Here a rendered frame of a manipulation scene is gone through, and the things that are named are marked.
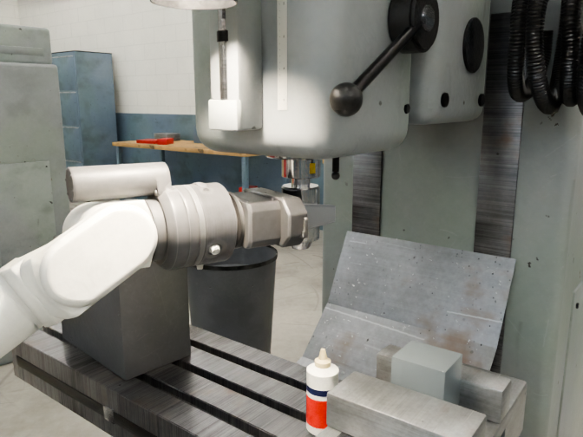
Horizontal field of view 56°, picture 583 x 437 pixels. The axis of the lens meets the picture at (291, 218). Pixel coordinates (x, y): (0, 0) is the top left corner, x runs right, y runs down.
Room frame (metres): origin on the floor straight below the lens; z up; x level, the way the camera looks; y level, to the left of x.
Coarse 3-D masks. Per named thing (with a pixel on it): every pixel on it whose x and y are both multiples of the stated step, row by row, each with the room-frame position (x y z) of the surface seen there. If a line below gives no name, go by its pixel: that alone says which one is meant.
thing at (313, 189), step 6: (282, 186) 0.65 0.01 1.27; (288, 186) 0.64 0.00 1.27; (294, 186) 0.64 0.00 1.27; (300, 186) 0.64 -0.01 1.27; (306, 186) 0.64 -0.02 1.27; (312, 186) 0.64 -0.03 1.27; (318, 186) 0.64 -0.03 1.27; (288, 192) 0.63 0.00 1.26; (294, 192) 0.63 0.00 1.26; (300, 192) 0.63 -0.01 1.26; (306, 192) 0.63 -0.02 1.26; (312, 192) 0.63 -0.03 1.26; (318, 192) 0.64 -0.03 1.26
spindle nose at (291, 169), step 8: (288, 160) 0.63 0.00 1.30; (296, 160) 0.63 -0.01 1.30; (304, 160) 0.63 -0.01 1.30; (312, 160) 0.63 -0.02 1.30; (320, 160) 0.65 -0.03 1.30; (288, 168) 0.63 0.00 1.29; (296, 168) 0.63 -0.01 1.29; (304, 168) 0.63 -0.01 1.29; (320, 168) 0.65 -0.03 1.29; (288, 176) 0.63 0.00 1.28; (296, 176) 0.63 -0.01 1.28; (304, 176) 0.63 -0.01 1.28; (312, 176) 0.63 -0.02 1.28
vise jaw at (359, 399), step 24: (360, 384) 0.53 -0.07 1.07; (384, 384) 0.53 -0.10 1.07; (336, 408) 0.51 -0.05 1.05; (360, 408) 0.49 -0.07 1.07; (384, 408) 0.49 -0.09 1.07; (408, 408) 0.49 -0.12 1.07; (432, 408) 0.49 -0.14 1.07; (456, 408) 0.49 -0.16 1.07; (360, 432) 0.49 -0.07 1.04; (384, 432) 0.48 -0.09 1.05; (408, 432) 0.46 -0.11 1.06; (432, 432) 0.45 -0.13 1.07; (456, 432) 0.45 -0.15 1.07; (480, 432) 0.46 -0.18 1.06
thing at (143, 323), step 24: (120, 288) 0.74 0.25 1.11; (144, 288) 0.77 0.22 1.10; (168, 288) 0.80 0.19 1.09; (96, 312) 0.79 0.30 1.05; (120, 312) 0.74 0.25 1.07; (144, 312) 0.77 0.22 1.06; (168, 312) 0.80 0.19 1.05; (72, 336) 0.86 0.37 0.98; (96, 336) 0.80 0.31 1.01; (120, 336) 0.74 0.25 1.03; (144, 336) 0.76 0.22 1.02; (168, 336) 0.79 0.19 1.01; (96, 360) 0.80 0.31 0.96; (120, 360) 0.75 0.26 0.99; (144, 360) 0.76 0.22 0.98; (168, 360) 0.79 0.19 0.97
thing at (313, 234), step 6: (300, 198) 0.63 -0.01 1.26; (306, 198) 0.63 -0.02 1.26; (312, 198) 0.63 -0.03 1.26; (318, 198) 0.64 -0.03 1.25; (318, 204) 0.64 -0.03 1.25; (312, 228) 0.63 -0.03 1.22; (318, 228) 0.64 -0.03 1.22; (312, 234) 0.63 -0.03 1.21; (318, 234) 0.64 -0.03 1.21; (306, 240) 0.63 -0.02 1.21; (312, 240) 0.63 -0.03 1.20
